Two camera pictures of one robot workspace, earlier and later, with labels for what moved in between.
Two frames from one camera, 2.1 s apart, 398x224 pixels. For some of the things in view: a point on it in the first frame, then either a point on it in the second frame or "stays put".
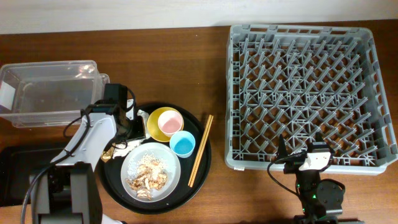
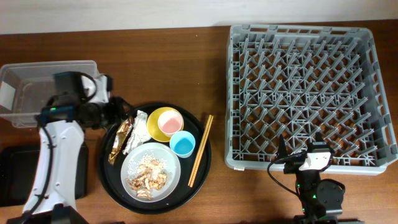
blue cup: [183, 143] stays put
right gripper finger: [319, 137] stays put
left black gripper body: [137, 134] → [115, 109]
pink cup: [170, 121] stays put
